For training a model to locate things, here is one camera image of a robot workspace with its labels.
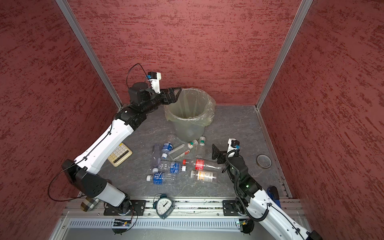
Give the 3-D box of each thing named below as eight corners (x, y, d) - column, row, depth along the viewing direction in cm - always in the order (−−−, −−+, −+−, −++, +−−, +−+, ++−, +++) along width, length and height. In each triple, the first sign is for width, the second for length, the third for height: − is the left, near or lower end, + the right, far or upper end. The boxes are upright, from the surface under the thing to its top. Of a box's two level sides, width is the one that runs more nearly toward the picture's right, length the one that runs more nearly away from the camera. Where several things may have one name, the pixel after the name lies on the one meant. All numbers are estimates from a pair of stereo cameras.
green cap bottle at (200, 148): (195, 157, 93) (195, 155, 91) (197, 138, 103) (197, 135, 100) (204, 158, 93) (205, 156, 90) (205, 138, 103) (205, 135, 100)
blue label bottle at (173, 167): (158, 174, 86) (157, 171, 82) (160, 163, 90) (158, 160, 86) (186, 174, 86) (185, 171, 82) (186, 164, 90) (186, 160, 86)
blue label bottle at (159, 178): (148, 186, 83) (145, 182, 78) (150, 175, 87) (147, 171, 82) (175, 186, 83) (174, 182, 78) (176, 175, 87) (175, 172, 82)
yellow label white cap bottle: (189, 180, 85) (189, 177, 80) (190, 173, 87) (190, 169, 83) (215, 183, 84) (216, 180, 80) (215, 175, 87) (216, 172, 83)
